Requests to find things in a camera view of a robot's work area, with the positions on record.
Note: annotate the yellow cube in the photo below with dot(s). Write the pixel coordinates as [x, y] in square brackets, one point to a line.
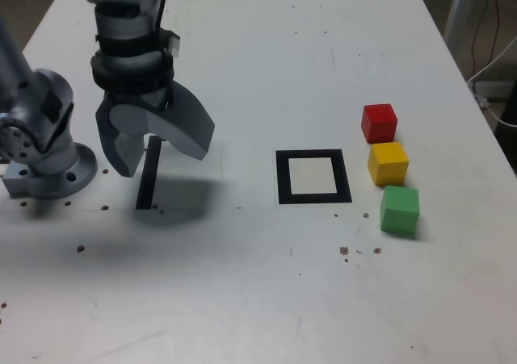
[387, 164]

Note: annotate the red cube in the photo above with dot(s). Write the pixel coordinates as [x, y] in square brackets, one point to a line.
[379, 124]

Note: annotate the black gripper-mounted camera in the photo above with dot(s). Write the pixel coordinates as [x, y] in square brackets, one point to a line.
[166, 41]

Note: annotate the black tape square outline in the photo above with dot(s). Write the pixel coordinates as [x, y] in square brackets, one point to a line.
[282, 178]

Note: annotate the white metal frame leg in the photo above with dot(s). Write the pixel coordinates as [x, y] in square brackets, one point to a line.
[456, 5]

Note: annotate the green cube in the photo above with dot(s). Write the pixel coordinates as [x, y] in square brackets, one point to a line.
[400, 210]

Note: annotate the black tape strip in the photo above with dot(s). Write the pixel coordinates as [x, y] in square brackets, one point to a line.
[147, 174]

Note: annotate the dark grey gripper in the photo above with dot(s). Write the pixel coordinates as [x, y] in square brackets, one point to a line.
[137, 97]

